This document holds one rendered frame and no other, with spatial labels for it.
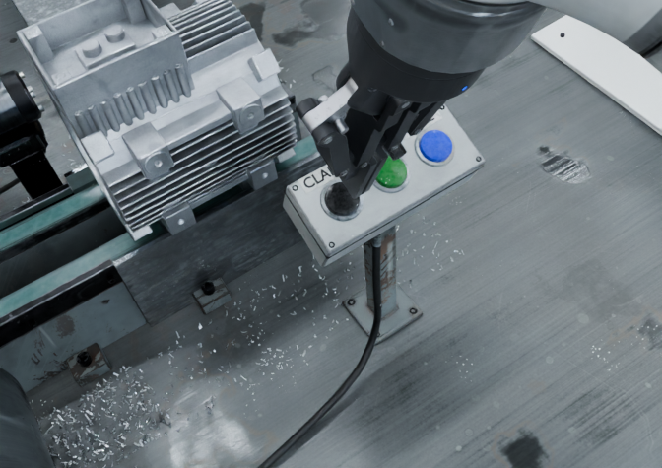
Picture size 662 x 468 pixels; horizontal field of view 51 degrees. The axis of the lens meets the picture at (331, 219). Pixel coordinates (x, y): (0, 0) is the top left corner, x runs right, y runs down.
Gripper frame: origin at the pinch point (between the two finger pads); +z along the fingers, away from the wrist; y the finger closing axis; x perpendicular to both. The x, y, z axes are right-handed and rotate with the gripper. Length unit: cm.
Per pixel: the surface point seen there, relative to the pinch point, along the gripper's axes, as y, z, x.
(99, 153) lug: 15.2, 13.2, -15.8
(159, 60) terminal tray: 6.7, 9.9, -19.9
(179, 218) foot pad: 11.1, 21.9, -9.6
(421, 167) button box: -7.7, 8.1, 1.0
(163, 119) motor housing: 8.4, 14.8, -16.8
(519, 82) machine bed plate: -44, 41, -9
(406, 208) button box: -4.4, 8.2, 3.5
